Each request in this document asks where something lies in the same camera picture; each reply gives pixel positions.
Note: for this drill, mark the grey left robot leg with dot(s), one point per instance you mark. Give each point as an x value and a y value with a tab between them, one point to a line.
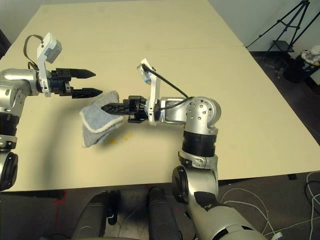
87	217

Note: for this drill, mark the yellow liquid spill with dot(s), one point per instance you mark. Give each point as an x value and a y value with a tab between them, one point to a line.
116	141

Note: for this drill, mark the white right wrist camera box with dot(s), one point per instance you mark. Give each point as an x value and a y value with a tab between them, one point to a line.
153	87

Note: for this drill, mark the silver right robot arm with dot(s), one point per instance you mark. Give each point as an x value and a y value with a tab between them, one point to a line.
200	112

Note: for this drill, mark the black trash bin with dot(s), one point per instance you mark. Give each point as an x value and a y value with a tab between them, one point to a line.
297	72

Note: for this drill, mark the grey robot leg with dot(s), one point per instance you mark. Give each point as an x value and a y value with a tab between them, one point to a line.
87	217
162	215

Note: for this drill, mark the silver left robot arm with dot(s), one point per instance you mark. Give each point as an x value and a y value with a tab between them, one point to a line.
17	77

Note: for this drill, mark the black metal clamp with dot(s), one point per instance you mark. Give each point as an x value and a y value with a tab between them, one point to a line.
113	212

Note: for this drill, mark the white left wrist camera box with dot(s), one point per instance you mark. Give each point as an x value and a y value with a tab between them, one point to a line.
48	47

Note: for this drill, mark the grey right robot leg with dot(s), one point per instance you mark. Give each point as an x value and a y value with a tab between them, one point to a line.
162	215

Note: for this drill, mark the light blue terry rag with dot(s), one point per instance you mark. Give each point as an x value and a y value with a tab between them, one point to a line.
96	120

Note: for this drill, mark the crumpled white trash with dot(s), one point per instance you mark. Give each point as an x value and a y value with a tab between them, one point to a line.
310	56

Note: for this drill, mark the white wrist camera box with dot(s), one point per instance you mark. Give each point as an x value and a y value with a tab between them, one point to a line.
153	87
48	47

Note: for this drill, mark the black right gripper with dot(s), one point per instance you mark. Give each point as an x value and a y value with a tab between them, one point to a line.
138	110

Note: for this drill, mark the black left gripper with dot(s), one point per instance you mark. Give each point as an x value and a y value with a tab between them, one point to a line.
60	80

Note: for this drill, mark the black tripod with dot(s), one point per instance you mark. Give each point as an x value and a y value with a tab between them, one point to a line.
285	22

